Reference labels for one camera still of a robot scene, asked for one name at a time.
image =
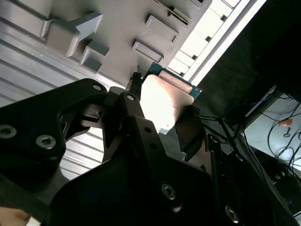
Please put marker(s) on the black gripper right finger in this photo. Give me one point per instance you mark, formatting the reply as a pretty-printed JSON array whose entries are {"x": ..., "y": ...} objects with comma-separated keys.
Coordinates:
[{"x": 218, "y": 176}]

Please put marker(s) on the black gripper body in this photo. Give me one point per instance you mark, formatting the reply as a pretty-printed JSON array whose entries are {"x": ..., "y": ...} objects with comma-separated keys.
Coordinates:
[{"x": 141, "y": 188}]

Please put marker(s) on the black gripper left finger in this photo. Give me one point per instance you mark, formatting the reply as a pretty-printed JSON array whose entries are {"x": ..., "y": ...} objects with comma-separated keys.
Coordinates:
[{"x": 35, "y": 117}]

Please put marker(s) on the silver CPU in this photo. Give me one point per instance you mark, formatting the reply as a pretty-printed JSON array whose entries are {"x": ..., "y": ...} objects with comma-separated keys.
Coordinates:
[{"x": 162, "y": 101}]

